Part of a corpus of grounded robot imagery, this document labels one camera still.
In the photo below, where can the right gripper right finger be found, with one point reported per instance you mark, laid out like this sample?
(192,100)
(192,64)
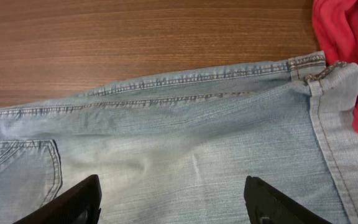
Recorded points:
(267,205)

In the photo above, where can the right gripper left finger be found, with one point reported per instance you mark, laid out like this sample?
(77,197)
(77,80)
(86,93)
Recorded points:
(78,205)

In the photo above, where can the light blue denim shorts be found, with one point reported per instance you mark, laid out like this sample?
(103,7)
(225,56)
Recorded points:
(177,147)

